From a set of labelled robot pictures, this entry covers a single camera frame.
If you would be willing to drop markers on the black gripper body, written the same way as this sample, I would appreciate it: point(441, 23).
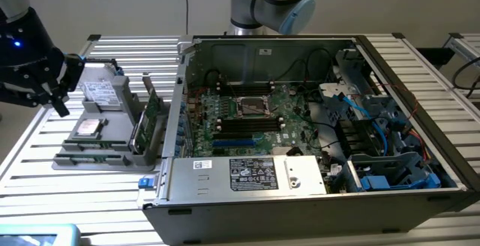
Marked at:
point(26, 55)

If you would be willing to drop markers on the green RAM stick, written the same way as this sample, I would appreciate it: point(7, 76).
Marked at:
point(96, 144)
point(94, 158)

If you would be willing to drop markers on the black RAM slot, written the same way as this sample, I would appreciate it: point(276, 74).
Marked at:
point(251, 126)
point(245, 88)
point(251, 123)
point(245, 85)
point(245, 82)
point(245, 91)
point(251, 130)
point(251, 119)

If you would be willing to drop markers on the hard disk with white label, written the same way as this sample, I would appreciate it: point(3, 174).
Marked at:
point(100, 93)

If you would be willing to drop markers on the silver CPU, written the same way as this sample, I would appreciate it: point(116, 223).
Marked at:
point(90, 128)

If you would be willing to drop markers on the grey parts rack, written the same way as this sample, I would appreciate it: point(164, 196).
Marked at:
point(124, 91)

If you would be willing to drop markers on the green graphics card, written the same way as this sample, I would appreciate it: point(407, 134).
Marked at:
point(148, 116)

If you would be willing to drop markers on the blue case latch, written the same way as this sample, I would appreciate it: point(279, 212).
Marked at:
point(145, 182)

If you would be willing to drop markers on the teal framed tablet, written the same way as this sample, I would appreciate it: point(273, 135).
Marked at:
point(57, 233)

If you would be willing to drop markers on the black expansion slot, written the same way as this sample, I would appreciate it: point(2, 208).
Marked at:
point(233, 136)

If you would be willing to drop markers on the blue expansion slot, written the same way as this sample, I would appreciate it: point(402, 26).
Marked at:
point(233, 143)

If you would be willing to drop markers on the CPU socket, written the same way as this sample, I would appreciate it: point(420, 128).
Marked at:
point(252, 106)

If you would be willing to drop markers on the silver power supply unit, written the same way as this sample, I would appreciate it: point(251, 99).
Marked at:
point(217, 177)

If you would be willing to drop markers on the green motherboard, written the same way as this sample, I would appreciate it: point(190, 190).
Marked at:
point(285, 122)

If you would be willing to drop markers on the silver chipset heat sink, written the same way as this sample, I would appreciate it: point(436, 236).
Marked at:
point(283, 152)

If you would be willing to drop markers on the open black PC case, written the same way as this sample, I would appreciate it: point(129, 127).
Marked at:
point(263, 220)

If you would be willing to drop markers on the metal disk bay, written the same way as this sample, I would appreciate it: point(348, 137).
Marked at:
point(356, 88)

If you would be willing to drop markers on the blue plastic drive bracket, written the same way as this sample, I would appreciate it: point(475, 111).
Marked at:
point(390, 170)

